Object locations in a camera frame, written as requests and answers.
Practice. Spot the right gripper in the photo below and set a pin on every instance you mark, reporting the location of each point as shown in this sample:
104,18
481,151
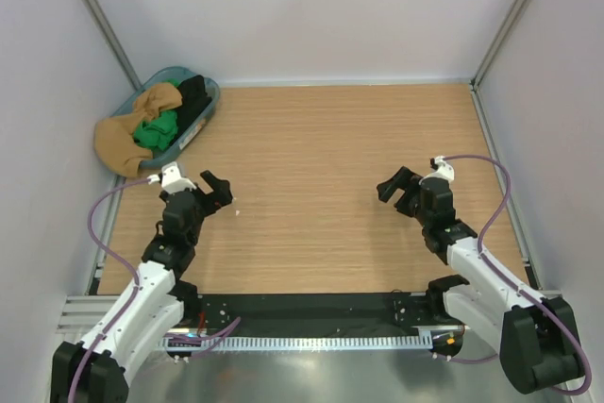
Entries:
401,179

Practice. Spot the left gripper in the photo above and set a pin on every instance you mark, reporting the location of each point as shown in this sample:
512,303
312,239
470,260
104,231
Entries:
219,187

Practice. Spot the green tank top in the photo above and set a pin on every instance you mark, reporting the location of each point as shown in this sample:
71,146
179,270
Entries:
158,133

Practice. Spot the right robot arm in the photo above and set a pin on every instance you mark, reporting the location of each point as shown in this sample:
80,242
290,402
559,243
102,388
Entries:
534,337

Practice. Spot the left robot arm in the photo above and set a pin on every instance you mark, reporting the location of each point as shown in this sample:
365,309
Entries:
101,366

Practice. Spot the black tank top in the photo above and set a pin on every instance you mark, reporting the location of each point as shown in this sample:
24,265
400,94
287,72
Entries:
194,99

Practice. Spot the tan tank top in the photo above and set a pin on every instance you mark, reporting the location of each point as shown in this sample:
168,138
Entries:
113,140

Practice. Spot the blue plastic basket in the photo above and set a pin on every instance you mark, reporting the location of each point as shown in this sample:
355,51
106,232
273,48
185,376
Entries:
176,74

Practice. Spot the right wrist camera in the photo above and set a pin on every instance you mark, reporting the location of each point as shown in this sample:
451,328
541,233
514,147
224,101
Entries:
441,169

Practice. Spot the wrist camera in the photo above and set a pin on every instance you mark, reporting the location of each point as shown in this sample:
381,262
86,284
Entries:
441,169
171,178

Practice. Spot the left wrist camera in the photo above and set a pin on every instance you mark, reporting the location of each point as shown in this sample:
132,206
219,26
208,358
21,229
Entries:
171,178

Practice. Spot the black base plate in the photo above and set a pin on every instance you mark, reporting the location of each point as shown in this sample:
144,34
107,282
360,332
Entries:
357,315

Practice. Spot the white slotted cable duct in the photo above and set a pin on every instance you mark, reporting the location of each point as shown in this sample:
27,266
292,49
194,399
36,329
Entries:
254,344

